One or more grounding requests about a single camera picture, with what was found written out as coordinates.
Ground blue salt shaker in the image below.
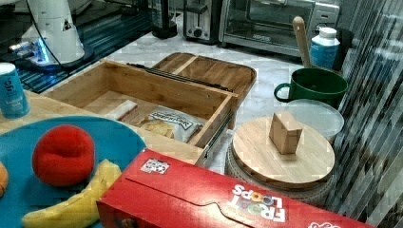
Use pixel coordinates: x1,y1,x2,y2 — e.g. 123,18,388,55
0,63,29,119

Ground clear plastic lidded container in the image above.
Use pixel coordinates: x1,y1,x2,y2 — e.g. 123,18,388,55
285,99,344,143

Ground yellow banana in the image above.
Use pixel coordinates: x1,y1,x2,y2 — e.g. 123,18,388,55
22,160,122,228

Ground blue round plate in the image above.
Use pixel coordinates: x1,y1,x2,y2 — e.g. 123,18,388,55
0,116,145,228

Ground black silver toaster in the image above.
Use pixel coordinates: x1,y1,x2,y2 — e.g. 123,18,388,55
183,0,222,45

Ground wooden serving tray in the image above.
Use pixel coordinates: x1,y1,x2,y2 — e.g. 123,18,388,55
153,52,257,106

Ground wooden spoon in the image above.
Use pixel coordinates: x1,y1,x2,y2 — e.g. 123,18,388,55
293,16,312,67

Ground red apple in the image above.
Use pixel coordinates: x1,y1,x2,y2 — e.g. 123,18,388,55
31,124,95,187

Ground green mug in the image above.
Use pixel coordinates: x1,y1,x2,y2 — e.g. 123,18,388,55
274,67,348,108

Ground blue white-capped bottle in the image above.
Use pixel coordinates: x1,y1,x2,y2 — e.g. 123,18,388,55
310,28,340,69

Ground wooden drawer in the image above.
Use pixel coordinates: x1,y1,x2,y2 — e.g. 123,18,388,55
43,60,237,148

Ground jar with wooden lid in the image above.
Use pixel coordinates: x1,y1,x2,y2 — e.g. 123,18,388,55
224,112,336,207

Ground silver toaster oven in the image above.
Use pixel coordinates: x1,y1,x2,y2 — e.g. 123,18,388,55
219,0,341,57

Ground red Froot Loops box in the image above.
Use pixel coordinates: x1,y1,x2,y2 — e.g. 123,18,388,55
98,149,374,228

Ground black kettle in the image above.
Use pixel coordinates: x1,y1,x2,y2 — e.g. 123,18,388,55
151,0,178,39

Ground white bar in drawer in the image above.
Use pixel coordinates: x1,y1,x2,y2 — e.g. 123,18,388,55
105,100,138,122

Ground orange fruit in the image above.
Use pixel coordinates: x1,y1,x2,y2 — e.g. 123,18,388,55
0,162,9,197

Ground chips bag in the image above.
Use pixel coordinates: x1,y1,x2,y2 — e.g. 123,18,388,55
137,105,204,143

